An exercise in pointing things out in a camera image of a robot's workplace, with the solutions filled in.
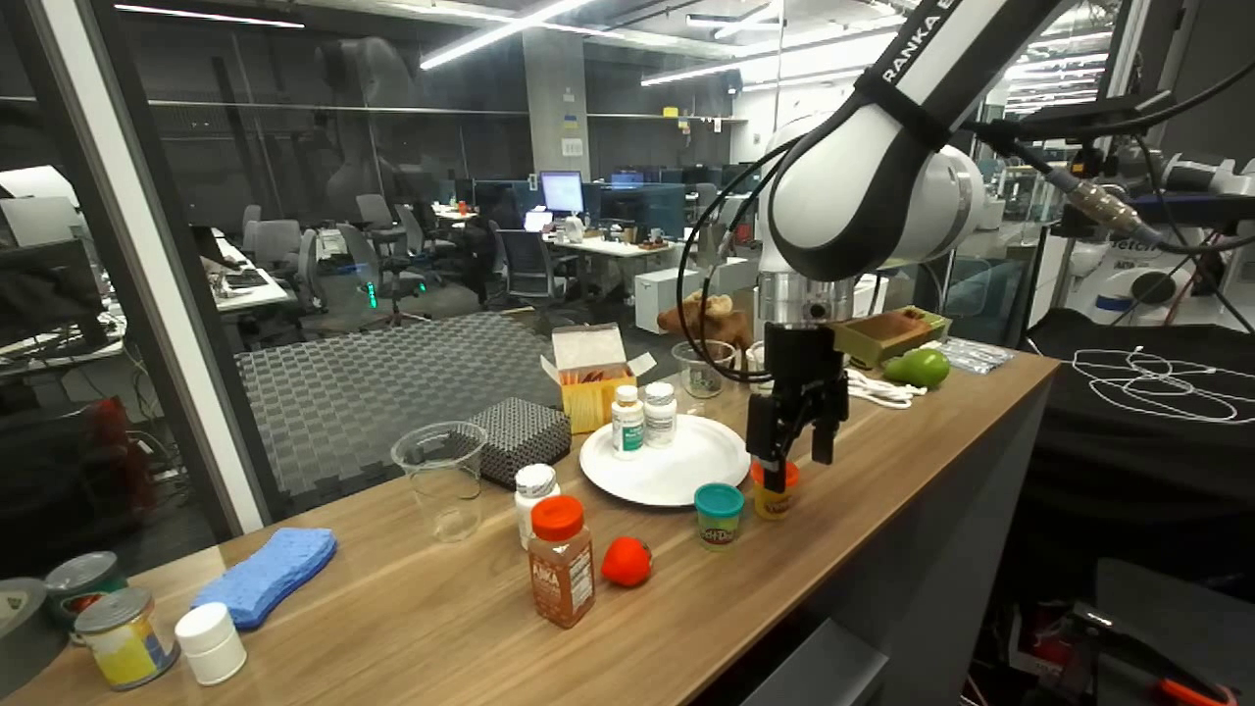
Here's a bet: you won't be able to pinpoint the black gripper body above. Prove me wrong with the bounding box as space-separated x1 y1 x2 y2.
762 323 850 408

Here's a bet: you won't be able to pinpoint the orange lid dough tub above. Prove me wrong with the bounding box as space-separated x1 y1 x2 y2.
745 456 804 519

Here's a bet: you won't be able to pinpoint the teal lid dough tub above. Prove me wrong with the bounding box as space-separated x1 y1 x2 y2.
691 478 751 550

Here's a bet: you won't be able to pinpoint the white bottle green label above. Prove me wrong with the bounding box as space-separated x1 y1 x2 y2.
607 382 650 456

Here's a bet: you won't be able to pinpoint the white bottle blue label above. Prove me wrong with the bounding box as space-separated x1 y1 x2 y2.
510 460 565 554

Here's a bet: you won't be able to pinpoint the white paper plate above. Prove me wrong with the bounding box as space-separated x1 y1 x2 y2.
576 413 755 514

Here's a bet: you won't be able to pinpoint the white plastic bin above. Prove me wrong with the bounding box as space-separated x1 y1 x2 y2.
837 270 896 323

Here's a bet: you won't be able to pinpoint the clear cup green logo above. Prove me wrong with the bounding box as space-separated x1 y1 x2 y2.
674 341 728 405

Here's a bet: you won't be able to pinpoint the brown plush moose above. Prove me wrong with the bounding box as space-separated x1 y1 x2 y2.
654 289 759 354

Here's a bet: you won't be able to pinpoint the green toy fruit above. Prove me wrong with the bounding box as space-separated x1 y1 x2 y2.
881 341 959 391

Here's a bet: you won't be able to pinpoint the silver blister pack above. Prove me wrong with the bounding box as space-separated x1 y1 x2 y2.
936 334 1016 375

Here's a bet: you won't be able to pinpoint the red toy strawberry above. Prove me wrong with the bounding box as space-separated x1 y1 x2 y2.
596 535 654 591

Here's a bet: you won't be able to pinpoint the yellow cardboard box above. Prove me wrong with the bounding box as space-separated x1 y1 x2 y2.
539 323 663 438

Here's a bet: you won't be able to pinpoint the spice jar orange lid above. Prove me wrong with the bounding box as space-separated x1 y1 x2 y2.
525 491 602 630

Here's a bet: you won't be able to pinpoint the grey foam block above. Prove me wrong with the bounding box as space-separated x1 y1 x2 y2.
467 397 576 491

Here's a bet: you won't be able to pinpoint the computer monitor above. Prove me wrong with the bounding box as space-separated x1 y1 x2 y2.
539 168 590 218

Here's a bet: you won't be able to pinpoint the grey foam floor mat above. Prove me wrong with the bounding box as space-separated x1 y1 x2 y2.
232 304 581 514

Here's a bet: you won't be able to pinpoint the black equipment stand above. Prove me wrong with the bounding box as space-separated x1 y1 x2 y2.
1016 0 1255 263

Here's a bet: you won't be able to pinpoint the blue cloth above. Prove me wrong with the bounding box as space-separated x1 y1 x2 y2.
192 527 342 630

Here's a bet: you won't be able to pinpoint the small white jar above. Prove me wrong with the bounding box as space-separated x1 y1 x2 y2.
173 601 251 689

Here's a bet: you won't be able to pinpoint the tin can yellow label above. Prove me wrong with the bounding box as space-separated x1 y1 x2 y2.
72 586 185 695

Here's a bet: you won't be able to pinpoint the tin can teal label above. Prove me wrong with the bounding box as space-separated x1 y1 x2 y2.
38 545 132 630

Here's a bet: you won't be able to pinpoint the grey tape roll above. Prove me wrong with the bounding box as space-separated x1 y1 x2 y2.
0 574 72 699

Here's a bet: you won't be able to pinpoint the white coiled cable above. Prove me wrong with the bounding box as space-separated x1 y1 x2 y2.
845 366 930 414

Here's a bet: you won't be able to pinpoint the white pedestal cabinet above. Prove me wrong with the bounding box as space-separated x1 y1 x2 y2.
630 263 701 336

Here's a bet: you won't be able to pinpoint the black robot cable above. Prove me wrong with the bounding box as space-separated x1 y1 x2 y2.
672 132 800 389

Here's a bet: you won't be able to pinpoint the thin white cable loops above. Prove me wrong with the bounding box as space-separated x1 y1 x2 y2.
1066 341 1255 431

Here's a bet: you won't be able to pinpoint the cable with metal connector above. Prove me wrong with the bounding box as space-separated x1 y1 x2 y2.
972 115 1255 268

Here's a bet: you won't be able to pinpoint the orange handled tool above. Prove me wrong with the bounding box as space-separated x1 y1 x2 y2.
1033 603 1240 706

